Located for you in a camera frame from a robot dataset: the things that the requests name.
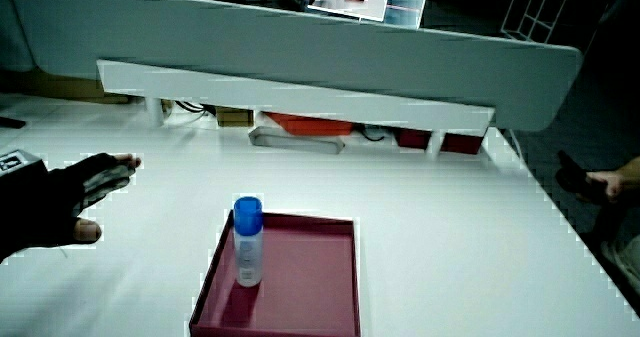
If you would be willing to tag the person's left hand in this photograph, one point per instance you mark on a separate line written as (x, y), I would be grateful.
(45, 207)

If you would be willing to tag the blue-capped glue bottle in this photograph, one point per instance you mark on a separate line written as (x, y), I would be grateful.
(248, 242)

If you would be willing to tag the dark red square plate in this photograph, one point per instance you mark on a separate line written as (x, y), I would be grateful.
(305, 282)

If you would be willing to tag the black flat object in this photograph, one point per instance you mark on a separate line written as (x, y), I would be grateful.
(10, 122)

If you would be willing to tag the brown cardboard sheet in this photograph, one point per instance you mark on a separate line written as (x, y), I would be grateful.
(65, 88)

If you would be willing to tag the grey desk divider panel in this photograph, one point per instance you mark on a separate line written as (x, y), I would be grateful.
(280, 47)
(12, 32)

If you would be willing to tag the small cardboard box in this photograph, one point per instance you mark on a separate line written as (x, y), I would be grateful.
(234, 117)

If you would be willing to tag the white shelf riser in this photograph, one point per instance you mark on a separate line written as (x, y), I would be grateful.
(280, 99)

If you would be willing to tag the grey flat case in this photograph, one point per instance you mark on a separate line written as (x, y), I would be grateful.
(295, 141)

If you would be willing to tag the orange box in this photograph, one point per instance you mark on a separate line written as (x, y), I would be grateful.
(312, 125)

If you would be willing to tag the dark red box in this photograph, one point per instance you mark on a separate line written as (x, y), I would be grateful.
(462, 143)

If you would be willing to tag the black handheld device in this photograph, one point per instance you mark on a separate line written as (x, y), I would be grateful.
(575, 177)

